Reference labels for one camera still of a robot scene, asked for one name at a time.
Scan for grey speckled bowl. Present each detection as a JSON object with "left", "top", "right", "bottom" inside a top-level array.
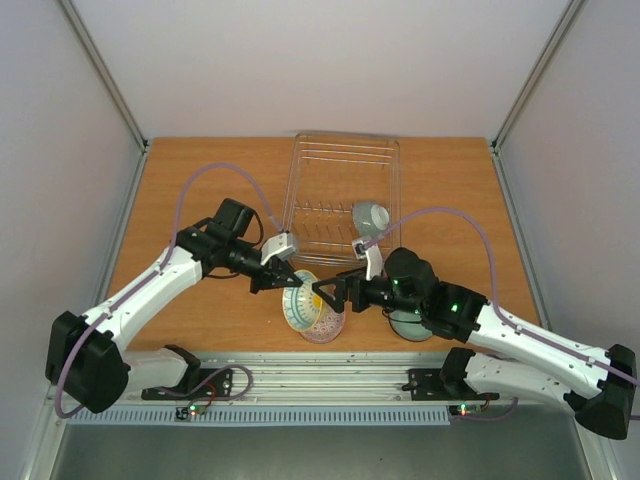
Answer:
[{"left": 352, "top": 201, "right": 390, "bottom": 237}]

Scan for controller board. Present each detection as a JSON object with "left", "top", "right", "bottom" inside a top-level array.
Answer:
[
  {"left": 174, "top": 405, "right": 208, "bottom": 421},
  {"left": 449, "top": 403, "right": 488, "bottom": 417}
]

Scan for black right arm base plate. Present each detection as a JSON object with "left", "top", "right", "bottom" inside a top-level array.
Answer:
[{"left": 401, "top": 368, "right": 500, "bottom": 401}]

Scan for pale green bowl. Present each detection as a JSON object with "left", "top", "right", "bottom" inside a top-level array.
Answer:
[{"left": 389, "top": 310, "right": 433, "bottom": 342}]

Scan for metal wire dish rack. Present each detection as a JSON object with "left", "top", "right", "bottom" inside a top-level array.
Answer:
[{"left": 282, "top": 131, "right": 402, "bottom": 269}]

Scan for left controller board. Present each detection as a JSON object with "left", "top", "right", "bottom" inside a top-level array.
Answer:
[{"left": 174, "top": 405, "right": 208, "bottom": 421}]

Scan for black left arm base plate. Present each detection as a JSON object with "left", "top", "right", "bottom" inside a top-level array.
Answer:
[{"left": 141, "top": 368, "right": 233, "bottom": 401}]

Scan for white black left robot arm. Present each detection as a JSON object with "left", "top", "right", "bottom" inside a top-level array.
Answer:
[{"left": 45, "top": 199, "right": 303, "bottom": 419}]

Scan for grey slotted cable duct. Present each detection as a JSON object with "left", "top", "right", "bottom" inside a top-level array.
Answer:
[{"left": 69, "top": 406, "right": 450, "bottom": 428}]

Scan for yellow blue patterned bowl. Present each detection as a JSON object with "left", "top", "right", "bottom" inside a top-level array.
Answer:
[{"left": 282, "top": 270, "right": 325, "bottom": 332}]

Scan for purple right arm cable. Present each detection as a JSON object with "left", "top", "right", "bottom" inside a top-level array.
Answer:
[{"left": 362, "top": 207, "right": 640, "bottom": 424}]

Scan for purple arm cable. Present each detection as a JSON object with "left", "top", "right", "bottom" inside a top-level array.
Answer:
[
  {"left": 55, "top": 162, "right": 291, "bottom": 419},
  {"left": 362, "top": 207, "right": 640, "bottom": 424}
]

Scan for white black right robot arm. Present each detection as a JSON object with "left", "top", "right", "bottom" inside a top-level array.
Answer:
[{"left": 312, "top": 248, "right": 639, "bottom": 440}]

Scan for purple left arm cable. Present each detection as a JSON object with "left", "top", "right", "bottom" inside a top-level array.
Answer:
[{"left": 55, "top": 162, "right": 291, "bottom": 419}]

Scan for right controller board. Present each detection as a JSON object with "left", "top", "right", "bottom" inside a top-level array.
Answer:
[{"left": 449, "top": 403, "right": 488, "bottom": 417}]

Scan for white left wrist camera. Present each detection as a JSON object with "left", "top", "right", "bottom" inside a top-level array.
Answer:
[{"left": 261, "top": 231, "right": 299, "bottom": 265}]

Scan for aluminium frame rails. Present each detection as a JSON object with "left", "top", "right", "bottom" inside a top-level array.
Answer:
[{"left": 19, "top": 0, "right": 640, "bottom": 480}]

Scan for pink patterned bowl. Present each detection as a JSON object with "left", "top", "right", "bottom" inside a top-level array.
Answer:
[{"left": 300, "top": 309, "right": 346, "bottom": 344}]

